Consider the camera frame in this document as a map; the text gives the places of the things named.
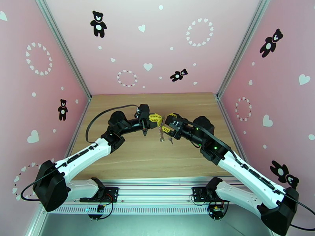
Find black camera cable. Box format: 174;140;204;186
177;120;315;231
20;104;139;202

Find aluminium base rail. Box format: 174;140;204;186
48;177;259;216

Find aluminium frame post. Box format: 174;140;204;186
33;0;93;100
216;0;272;96

